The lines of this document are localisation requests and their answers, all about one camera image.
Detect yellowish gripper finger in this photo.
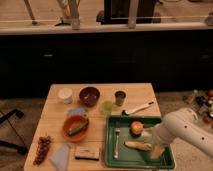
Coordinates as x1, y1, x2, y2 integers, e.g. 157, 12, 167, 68
150, 145, 165, 160

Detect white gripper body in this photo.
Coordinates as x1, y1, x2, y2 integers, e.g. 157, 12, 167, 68
151, 123, 175, 145

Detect yellow banana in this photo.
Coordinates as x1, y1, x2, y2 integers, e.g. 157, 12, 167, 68
124, 141, 151, 151

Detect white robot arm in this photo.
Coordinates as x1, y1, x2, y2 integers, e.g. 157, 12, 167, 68
151, 108, 213, 158

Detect purple bowl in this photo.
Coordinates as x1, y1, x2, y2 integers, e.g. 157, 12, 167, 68
79, 87, 100, 107

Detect orange bowl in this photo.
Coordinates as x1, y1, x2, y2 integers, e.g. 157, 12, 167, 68
62, 115, 89, 142

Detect red yellow apple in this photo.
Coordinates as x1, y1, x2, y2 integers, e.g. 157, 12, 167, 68
130, 121, 143, 135

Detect green plastic tray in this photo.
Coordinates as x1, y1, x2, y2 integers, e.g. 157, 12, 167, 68
105, 116, 175, 170

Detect silver fork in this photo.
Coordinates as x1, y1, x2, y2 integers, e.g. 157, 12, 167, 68
114, 122, 120, 159

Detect dark metal cup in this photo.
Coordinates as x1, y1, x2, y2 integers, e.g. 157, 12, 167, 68
115, 90, 126, 106

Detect brown wooden block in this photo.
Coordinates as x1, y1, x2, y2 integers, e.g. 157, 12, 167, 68
75, 146, 100, 161

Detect dark cabinet counter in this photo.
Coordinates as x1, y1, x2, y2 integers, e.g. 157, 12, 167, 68
0, 30, 213, 98

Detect green cucumber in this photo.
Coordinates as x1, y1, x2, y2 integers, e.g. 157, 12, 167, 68
68, 119, 89, 136

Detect wooden table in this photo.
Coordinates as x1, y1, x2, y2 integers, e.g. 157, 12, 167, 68
24, 83, 161, 171

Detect light blue cloth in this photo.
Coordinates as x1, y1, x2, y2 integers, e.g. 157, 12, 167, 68
50, 144, 70, 171

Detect white cup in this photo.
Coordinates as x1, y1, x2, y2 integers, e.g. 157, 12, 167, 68
58, 88, 73, 104

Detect red grape bunch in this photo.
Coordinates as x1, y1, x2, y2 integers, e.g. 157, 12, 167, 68
33, 136, 51, 165

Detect black stand legs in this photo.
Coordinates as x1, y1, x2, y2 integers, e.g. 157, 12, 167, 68
0, 108, 29, 156

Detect white handled knife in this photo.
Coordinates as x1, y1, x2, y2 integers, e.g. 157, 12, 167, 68
121, 101, 154, 116

